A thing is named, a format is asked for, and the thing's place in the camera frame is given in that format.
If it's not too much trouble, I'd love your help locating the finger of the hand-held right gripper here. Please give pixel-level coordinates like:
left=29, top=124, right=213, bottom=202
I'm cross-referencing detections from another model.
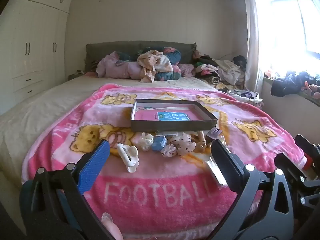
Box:
left=274, top=152, right=320, bottom=208
left=294, top=134, right=320, bottom=157

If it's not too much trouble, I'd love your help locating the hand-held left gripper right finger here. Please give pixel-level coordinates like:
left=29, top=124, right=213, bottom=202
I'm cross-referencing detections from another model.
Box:
left=210, top=139, right=294, bottom=240

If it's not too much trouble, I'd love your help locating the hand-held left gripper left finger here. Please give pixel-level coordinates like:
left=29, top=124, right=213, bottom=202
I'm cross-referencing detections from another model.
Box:
left=26, top=140, right=118, bottom=240

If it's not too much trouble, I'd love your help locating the white hair claw clip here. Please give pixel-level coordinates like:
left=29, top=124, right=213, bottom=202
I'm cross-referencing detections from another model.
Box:
left=116, top=143, right=139, bottom=173

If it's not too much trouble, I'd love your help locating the dotted sheer scrunchie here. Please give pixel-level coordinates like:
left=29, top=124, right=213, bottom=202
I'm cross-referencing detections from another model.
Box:
left=161, top=144, right=178, bottom=157
left=172, top=132, right=197, bottom=157

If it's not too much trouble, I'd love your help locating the translucent flower hair clip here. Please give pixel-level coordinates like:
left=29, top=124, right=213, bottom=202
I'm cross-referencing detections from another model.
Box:
left=138, top=132, right=154, bottom=151

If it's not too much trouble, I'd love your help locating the grey shallow cardboard box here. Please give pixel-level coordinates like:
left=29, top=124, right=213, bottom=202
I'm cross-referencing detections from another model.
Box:
left=130, top=99, right=218, bottom=133

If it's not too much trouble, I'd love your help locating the small blue box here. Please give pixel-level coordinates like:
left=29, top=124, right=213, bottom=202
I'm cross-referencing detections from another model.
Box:
left=152, top=135, right=167, bottom=152

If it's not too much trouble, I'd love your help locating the person's left hand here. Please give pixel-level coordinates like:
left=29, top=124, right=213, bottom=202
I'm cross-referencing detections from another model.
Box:
left=101, top=212, right=123, bottom=240

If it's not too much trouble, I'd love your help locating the clear plastic packet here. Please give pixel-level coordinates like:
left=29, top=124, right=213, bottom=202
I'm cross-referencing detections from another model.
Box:
left=205, top=155, right=227, bottom=188

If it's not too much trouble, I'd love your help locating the purple hair clip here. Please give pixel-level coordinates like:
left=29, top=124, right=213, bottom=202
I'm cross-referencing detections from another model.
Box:
left=206, top=127, right=222, bottom=140

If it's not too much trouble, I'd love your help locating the pink bear printed blanket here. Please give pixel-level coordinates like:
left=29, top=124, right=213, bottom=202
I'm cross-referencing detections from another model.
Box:
left=21, top=83, right=307, bottom=240

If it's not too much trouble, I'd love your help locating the dark clothes heap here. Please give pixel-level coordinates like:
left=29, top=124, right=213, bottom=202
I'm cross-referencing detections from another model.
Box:
left=271, top=70, right=320, bottom=98

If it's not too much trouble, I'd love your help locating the white earring card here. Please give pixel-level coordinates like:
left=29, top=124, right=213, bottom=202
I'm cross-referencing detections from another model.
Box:
left=155, top=130, right=186, bottom=137

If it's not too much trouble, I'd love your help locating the purple crumpled clothing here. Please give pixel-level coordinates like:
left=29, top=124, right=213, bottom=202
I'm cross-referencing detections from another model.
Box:
left=229, top=89, right=263, bottom=105

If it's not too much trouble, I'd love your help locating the bed with beige sheet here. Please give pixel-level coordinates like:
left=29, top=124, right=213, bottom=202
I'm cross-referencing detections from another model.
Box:
left=0, top=75, right=263, bottom=198

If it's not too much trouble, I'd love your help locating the pile of mixed clothes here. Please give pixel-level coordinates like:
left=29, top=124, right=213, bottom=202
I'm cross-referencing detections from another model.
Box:
left=192, top=50, right=248, bottom=90

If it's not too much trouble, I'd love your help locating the pink plush garment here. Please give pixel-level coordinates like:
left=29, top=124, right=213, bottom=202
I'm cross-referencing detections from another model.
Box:
left=96, top=51, right=143, bottom=79

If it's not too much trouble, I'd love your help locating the pink knitted garment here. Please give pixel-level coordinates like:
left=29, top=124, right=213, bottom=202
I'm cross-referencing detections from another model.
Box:
left=172, top=64, right=195, bottom=78

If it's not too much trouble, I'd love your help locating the pile of clothes on bed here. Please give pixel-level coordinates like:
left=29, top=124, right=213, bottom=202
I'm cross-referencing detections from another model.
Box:
left=115, top=46, right=182, bottom=81

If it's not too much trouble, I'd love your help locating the pale curtain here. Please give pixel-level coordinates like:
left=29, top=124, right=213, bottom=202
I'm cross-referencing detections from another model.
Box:
left=241, top=0, right=263, bottom=93

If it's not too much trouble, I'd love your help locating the bright window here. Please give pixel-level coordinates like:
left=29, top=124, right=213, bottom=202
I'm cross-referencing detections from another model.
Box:
left=257, top=0, right=320, bottom=73

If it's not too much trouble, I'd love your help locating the beige patterned garment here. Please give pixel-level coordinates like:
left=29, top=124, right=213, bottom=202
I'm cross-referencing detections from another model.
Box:
left=137, top=50, right=173, bottom=83

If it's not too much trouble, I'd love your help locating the grey padded headboard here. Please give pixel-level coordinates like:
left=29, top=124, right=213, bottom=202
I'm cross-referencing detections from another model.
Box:
left=85, top=41, right=198, bottom=74

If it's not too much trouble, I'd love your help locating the cream built-in wardrobe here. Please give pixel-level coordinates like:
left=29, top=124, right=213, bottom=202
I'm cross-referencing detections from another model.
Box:
left=0, top=0, right=73, bottom=115

